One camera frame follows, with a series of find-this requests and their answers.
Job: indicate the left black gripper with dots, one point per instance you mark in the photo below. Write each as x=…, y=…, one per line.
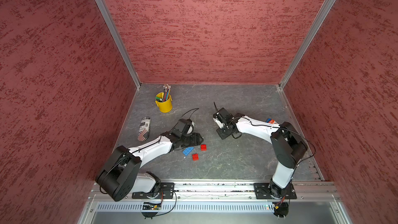
x=195, y=140

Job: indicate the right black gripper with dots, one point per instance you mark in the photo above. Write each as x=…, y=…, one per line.
x=223, y=136

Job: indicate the light blue long lego brick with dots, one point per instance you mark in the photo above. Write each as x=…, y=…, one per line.
x=187, y=151

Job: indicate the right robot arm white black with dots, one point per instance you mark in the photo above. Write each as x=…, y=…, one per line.
x=289, y=147

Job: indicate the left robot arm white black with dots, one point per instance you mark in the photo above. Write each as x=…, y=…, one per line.
x=121, y=175

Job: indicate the yellow pencil cup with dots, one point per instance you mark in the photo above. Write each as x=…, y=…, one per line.
x=165, y=106

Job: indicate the coloured pencils in cup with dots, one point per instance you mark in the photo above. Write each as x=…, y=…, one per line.
x=166, y=92

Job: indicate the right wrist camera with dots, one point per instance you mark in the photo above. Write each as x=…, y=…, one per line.
x=222, y=118

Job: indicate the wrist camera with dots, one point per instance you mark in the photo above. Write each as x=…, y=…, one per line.
x=222, y=118
x=184, y=127

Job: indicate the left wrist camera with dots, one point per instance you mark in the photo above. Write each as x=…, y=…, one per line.
x=184, y=127

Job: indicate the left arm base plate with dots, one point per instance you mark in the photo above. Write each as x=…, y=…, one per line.
x=158, y=192

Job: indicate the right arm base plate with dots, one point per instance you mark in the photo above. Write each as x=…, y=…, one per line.
x=264, y=191

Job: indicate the aluminium front rail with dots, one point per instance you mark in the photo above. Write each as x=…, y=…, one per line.
x=245, y=191

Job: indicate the perforated cable duct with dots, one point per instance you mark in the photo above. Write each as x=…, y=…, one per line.
x=187, y=207

